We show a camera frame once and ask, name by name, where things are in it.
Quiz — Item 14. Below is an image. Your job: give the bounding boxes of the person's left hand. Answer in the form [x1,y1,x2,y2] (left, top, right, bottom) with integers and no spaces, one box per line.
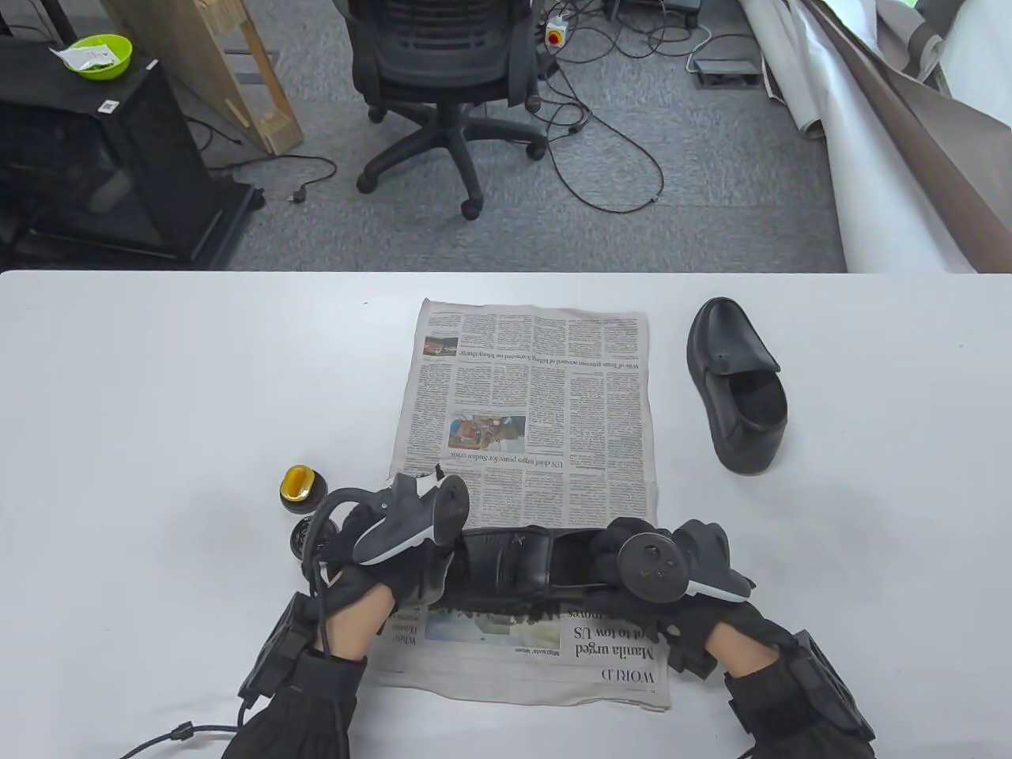
[316,506,459,633]

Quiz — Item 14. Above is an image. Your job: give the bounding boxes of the person's right hand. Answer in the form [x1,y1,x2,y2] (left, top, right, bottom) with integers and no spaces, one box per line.
[589,515,801,678]

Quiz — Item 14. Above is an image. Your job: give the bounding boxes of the grey hand controller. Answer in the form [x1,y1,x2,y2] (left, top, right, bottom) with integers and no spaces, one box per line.
[617,519,756,603]
[304,473,471,586]

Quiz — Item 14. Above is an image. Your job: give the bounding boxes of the white grey polishing cloth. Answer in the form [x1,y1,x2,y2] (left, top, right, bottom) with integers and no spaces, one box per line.
[413,463,459,606]

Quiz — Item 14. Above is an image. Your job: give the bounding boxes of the black shoe polish tin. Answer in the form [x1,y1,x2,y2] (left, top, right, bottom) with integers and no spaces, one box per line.
[289,518,327,564]

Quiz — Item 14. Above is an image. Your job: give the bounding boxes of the black round shoe polish lid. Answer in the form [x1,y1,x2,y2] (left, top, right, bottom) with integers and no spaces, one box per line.
[280,473,330,513]

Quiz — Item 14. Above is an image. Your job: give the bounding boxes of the black leather shoe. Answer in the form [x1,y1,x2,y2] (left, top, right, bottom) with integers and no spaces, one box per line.
[439,526,633,617]
[685,296,789,475]

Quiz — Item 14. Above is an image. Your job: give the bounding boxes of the printed newspaper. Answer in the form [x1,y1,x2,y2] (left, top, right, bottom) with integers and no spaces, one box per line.
[365,299,673,710]

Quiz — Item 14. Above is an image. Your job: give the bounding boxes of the person's left forearm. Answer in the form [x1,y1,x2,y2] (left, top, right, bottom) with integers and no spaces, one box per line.
[221,593,396,759]

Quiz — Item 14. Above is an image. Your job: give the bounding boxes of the person's right forearm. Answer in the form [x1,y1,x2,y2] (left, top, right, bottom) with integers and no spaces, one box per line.
[723,629,878,759]

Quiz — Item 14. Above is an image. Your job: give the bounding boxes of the white rolled sheet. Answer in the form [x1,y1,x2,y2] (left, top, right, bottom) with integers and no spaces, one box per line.
[739,0,981,274]

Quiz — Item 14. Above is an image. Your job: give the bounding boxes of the black cabinet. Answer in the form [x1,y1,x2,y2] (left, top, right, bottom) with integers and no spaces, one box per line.
[0,36,266,270]

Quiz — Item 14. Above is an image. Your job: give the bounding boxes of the black office chair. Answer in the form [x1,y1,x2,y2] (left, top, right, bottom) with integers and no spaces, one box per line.
[346,0,549,221]

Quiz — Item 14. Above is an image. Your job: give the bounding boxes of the brown rolled sheet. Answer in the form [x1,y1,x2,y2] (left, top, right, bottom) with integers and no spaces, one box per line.
[802,0,1012,274]

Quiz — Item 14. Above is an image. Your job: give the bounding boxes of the grey floor box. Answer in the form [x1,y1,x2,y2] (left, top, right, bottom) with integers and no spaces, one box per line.
[693,58,763,89]

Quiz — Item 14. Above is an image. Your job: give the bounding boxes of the green bowl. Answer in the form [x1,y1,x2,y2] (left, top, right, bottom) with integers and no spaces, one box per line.
[59,34,134,81]

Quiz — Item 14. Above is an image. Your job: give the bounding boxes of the white paper packet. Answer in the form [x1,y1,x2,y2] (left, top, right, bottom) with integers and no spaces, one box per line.
[49,43,118,74]

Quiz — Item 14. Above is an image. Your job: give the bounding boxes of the grey fabric sheet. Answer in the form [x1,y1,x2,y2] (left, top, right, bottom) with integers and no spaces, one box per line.
[870,0,969,84]

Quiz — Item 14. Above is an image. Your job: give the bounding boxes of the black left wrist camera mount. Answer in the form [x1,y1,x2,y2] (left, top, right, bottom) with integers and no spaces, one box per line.
[237,593,325,704]

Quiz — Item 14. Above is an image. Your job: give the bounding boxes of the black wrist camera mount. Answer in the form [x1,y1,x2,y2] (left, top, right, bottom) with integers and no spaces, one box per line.
[237,593,325,704]
[791,629,878,736]

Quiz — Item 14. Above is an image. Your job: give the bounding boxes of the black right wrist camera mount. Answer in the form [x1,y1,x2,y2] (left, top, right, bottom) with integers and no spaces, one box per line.
[791,629,878,736]

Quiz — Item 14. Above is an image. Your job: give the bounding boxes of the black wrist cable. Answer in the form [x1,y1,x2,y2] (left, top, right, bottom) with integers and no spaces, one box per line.
[119,721,242,759]

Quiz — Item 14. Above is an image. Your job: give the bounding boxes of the black cable with plug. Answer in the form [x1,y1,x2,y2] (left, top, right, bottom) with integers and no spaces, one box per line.
[207,155,339,205]

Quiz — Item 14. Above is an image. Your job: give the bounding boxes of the long black floor cable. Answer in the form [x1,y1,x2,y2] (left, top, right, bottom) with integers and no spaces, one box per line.
[546,47,665,214]

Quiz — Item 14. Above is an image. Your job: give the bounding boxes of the wooden frame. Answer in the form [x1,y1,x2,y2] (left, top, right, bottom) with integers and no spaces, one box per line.
[103,0,305,156]

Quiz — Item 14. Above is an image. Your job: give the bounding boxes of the black metal post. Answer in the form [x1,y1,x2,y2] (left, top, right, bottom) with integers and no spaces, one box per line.
[36,0,80,44]

